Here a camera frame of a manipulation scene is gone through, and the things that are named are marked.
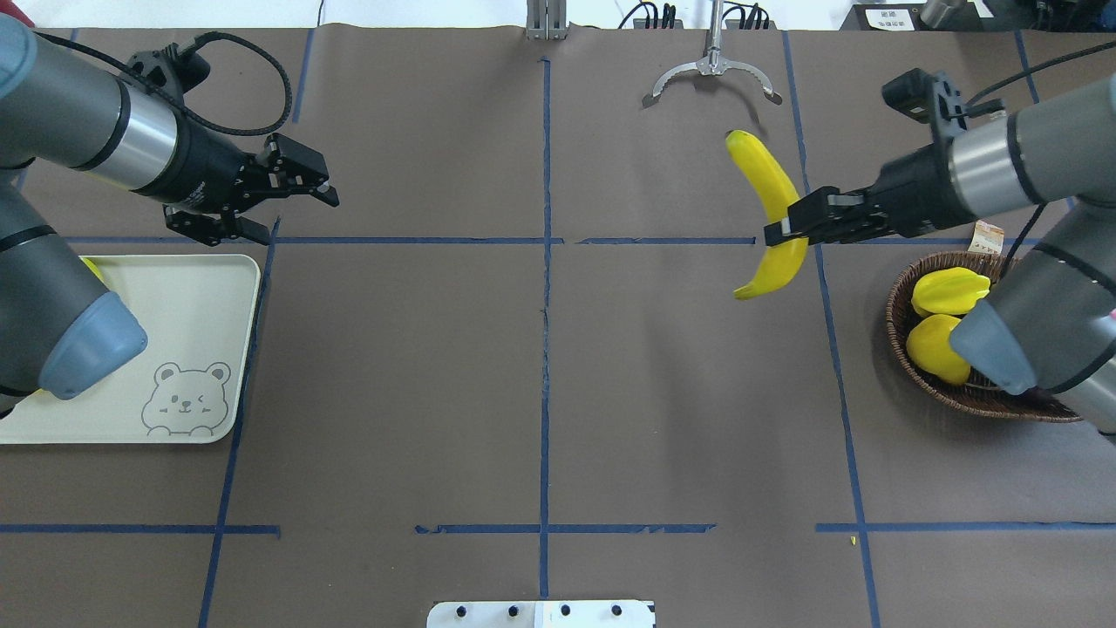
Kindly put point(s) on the white metal base plate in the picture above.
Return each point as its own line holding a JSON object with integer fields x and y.
{"x": 544, "y": 613}

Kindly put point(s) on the black power strip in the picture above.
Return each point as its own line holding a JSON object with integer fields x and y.
{"x": 648, "y": 16}

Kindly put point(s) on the aluminium frame post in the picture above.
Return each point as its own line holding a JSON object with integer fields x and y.
{"x": 547, "y": 20}

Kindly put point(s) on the paper tag on basket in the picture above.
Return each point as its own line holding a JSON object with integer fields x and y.
{"x": 987, "y": 239}

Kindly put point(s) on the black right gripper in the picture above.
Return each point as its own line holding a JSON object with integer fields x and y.
{"x": 914, "y": 185}

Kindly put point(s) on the pale green bear tray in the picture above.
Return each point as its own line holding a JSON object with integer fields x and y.
{"x": 198, "y": 312}

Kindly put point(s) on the yellow lemon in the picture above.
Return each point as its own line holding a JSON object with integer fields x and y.
{"x": 928, "y": 347}

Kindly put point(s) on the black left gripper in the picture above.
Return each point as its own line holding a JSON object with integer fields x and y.
{"x": 206, "y": 173}

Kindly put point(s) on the yellow banana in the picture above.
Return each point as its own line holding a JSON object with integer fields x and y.
{"x": 93, "y": 268}
{"x": 781, "y": 263}

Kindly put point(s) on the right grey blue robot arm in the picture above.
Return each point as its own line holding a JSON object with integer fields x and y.
{"x": 1048, "y": 324}

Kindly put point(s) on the brown wicker basket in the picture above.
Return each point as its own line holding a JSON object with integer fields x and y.
{"x": 977, "y": 396}

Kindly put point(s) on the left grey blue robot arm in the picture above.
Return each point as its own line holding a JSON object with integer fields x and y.
{"x": 127, "y": 124}

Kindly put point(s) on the yellow green starfruit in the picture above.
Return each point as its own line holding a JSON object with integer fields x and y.
{"x": 953, "y": 291}

